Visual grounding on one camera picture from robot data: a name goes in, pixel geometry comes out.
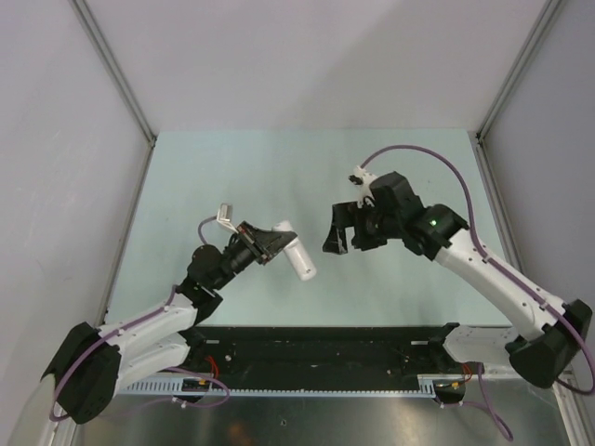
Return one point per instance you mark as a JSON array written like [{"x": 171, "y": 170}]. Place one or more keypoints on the right aluminium frame post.
[{"x": 546, "y": 18}]

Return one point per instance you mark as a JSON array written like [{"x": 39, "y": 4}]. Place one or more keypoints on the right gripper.
[{"x": 349, "y": 215}]

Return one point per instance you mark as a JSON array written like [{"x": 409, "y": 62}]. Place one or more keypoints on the white cable duct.
[{"x": 179, "y": 385}]

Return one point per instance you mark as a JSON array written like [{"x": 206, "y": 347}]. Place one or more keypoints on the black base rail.
[{"x": 321, "y": 357}]

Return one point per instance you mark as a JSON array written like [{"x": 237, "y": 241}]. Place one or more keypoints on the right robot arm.
[{"x": 544, "y": 332}]

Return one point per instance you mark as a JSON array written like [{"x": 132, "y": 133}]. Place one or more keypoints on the aluminium frame post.
[
  {"x": 98, "y": 40},
  {"x": 546, "y": 18}
]

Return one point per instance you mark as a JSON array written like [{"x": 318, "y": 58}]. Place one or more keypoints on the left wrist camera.
[{"x": 224, "y": 214}]

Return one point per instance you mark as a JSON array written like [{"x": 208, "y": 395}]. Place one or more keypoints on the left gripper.
[{"x": 278, "y": 241}]

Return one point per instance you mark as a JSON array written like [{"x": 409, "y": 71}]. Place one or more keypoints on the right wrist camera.
[{"x": 361, "y": 179}]

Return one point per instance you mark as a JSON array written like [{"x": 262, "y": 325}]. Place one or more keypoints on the white remote control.
[{"x": 300, "y": 260}]

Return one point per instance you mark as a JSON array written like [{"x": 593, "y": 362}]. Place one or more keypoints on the left aluminium frame post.
[{"x": 98, "y": 40}]

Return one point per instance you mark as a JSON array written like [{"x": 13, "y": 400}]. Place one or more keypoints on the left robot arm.
[{"x": 93, "y": 363}]

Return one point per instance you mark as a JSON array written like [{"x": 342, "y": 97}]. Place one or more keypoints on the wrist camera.
[
  {"x": 224, "y": 214},
  {"x": 361, "y": 179}
]

